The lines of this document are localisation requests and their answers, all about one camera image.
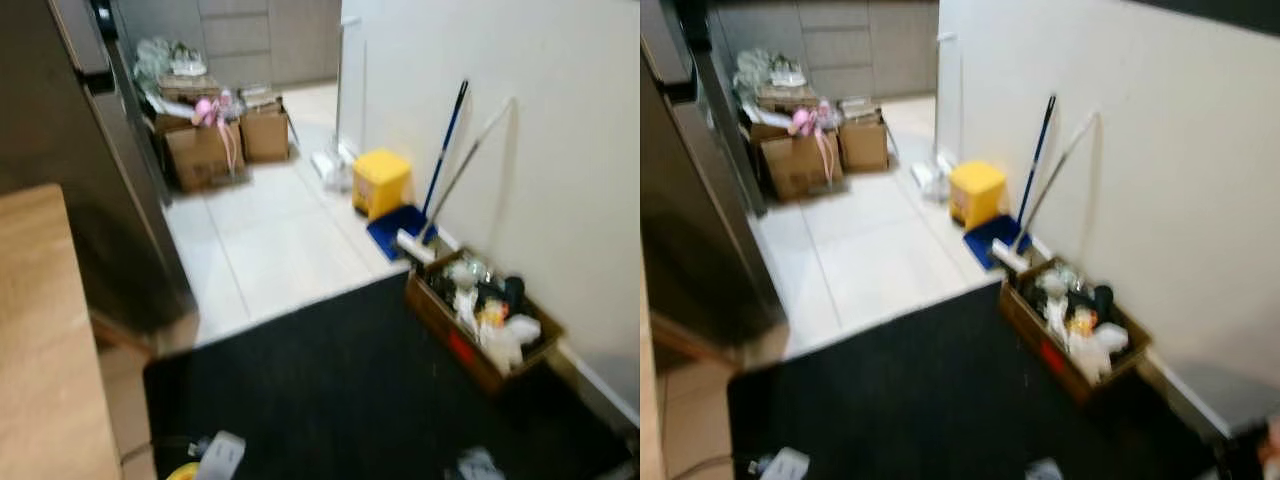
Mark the dark grey fridge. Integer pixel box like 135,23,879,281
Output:
0,0,198,339
640,0,788,351

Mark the white plastic bag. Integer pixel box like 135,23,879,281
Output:
1070,322,1131,386
480,315,541,376

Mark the pink ribbon bundle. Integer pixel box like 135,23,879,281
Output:
790,103,839,181
195,95,241,171

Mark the pile of white plastic bags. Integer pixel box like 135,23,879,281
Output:
735,48,806,96
135,38,206,86

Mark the cardboard box of clutter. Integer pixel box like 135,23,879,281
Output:
1000,258,1153,406
405,250,563,396

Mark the blue dustpan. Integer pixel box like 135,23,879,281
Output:
366,204,438,261
963,214,1031,271

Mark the yellow plastic bin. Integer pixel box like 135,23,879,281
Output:
948,160,1007,231
352,149,413,221

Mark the grey drawer cabinet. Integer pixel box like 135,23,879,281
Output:
705,0,941,101
115,0,341,86

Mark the white standing panel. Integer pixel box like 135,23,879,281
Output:
935,30,966,171
335,15,366,161

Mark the black carpet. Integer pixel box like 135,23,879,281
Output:
143,270,636,480
727,280,1231,480

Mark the white handled mop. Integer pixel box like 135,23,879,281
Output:
993,108,1101,273
398,97,516,266

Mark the blue handled broom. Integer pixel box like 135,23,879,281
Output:
1015,93,1058,251
420,80,469,241

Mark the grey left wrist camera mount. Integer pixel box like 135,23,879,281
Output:
760,447,809,480
195,432,246,480

